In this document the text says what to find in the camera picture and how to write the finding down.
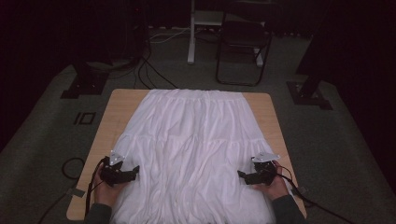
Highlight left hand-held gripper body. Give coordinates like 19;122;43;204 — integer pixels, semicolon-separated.
99;150;133;188

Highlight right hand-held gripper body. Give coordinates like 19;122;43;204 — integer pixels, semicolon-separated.
251;152;280;185

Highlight white skirt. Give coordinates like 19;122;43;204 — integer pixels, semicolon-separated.
109;88;277;224

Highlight person's right hand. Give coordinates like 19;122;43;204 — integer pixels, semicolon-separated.
252;161;290;202

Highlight person's left hand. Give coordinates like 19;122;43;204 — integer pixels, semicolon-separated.
92;169;129;207

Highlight black stand with base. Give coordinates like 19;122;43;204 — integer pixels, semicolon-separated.
60;0;150;100
286;18;333;110

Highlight black folding chair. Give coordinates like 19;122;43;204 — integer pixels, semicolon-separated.
215;12;274;88

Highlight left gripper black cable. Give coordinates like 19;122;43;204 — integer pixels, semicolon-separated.
84;157;108;218

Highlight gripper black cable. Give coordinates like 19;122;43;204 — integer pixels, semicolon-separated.
273;160;356;224
84;157;108;218

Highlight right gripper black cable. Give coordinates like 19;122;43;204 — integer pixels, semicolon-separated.
273;160;356;224

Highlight black looped floor cable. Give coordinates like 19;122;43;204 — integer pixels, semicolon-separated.
36;157;86;224

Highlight black floor cables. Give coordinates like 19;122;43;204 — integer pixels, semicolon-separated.
134;46;180;91

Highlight white floor cable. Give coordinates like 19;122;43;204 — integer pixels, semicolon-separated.
148;27;191;44

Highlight white desk frame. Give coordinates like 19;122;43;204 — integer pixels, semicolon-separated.
187;0;265;68

